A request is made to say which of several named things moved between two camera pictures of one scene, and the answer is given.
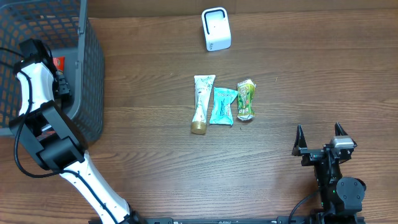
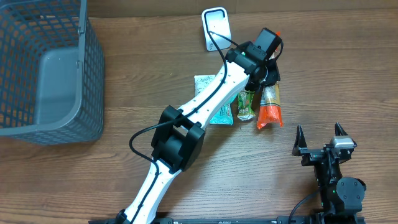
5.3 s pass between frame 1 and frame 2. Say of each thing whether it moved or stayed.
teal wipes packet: stayed
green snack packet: stayed
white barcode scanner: stayed
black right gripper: stayed
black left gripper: moved
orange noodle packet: moved
